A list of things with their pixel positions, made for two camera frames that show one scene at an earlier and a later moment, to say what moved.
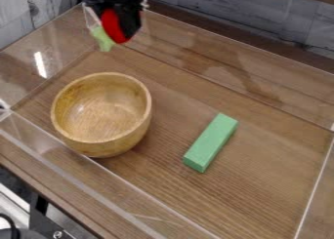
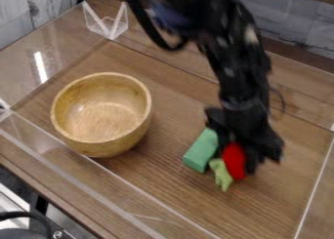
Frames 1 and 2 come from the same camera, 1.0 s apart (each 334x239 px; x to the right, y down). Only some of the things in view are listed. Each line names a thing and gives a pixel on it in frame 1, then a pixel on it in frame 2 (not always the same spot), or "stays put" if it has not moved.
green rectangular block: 204,149 stays put
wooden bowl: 99,113 stays put
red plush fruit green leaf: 113,34 -> 231,167
